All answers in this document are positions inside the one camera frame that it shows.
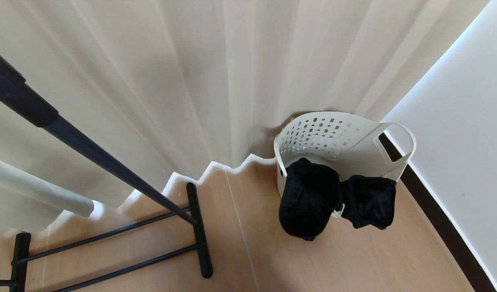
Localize black shorts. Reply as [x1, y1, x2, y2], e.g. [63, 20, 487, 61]
[278, 158, 346, 242]

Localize white laundry basket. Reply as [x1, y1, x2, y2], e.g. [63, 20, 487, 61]
[274, 112, 417, 198]

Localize beige curtain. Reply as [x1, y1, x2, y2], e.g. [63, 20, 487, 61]
[0, 0, 492, 209]
[0, 155, 95, 234]

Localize black garment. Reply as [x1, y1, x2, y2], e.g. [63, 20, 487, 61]
[338, 174, 397, 230]

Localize black clothes rack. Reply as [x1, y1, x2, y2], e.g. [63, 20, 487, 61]
[0, 48, 214, 292]

